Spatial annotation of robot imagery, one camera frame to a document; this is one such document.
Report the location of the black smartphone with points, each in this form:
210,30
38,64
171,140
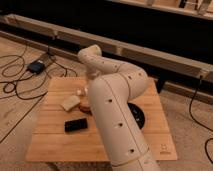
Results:
75,125

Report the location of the brown sausage toy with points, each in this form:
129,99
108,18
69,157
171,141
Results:
84,108

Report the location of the long wooden beam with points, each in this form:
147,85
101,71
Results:
153,58

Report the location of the beige sponge block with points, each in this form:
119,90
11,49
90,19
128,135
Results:
70,102

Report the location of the wooden table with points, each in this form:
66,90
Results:
51,143

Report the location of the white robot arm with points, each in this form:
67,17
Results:
112,84

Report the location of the dark blue bowl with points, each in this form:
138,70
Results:
138,114

